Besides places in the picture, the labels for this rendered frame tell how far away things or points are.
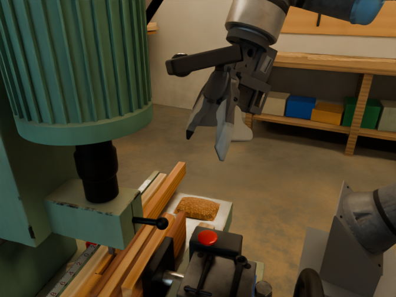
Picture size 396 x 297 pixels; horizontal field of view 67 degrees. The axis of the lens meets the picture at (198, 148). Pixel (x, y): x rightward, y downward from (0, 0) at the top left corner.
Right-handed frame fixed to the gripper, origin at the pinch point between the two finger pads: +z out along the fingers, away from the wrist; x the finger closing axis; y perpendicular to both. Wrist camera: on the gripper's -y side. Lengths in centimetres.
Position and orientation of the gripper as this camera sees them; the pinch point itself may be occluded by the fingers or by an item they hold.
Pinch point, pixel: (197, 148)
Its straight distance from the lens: 50.4
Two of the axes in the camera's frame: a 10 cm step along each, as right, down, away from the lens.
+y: 8.7, 2.5, 4.3
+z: -3.3, 9.4, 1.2
